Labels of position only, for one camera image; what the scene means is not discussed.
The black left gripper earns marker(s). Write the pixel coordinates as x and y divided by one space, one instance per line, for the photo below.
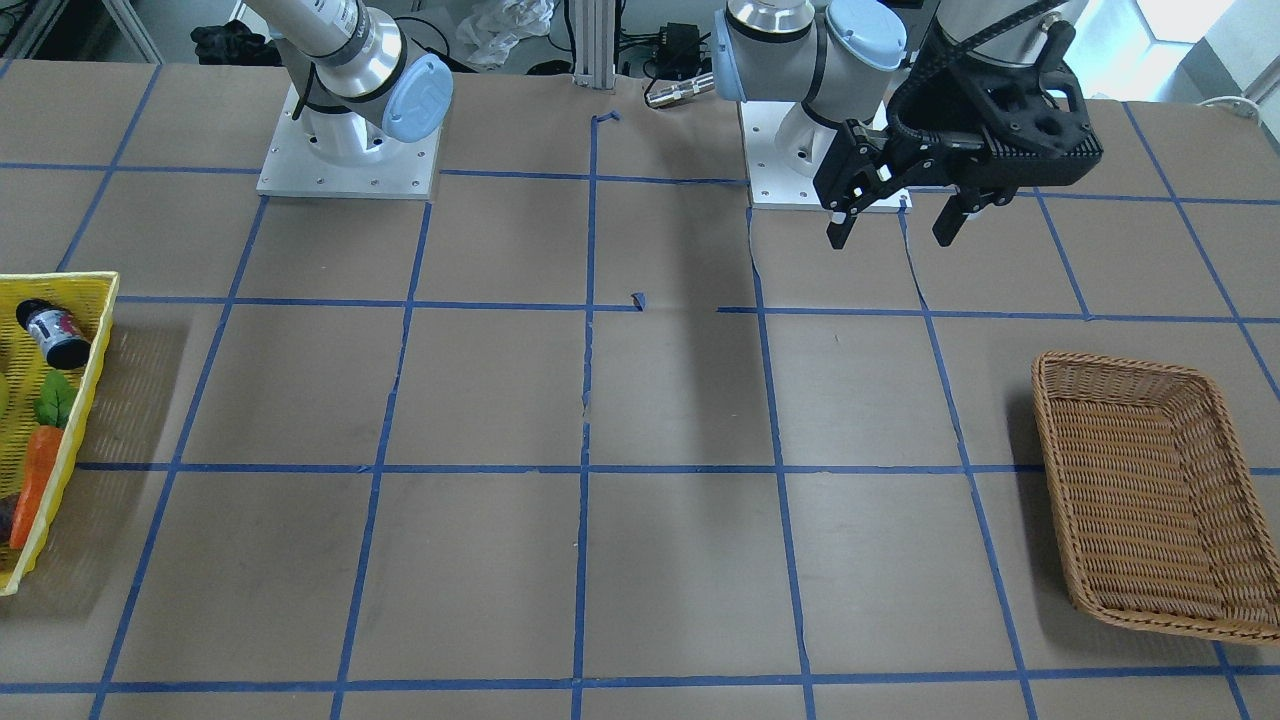
938 107

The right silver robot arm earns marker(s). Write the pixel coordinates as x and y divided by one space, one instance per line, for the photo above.
362 57

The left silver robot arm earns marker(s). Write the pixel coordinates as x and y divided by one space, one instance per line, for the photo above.
846 60

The metal connector plug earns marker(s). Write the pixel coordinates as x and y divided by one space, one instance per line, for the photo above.
680 91

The brown wicker basket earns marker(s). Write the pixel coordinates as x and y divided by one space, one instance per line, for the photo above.
1157 521

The yellow woven basket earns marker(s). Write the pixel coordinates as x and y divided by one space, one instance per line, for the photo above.
90 297

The orange toy carrot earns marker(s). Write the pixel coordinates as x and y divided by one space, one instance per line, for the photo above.
51 408

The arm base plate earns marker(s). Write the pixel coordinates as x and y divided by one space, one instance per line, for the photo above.
332 156
783 148

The aluminium frame post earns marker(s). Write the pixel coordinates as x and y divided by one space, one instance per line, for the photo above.
594 28

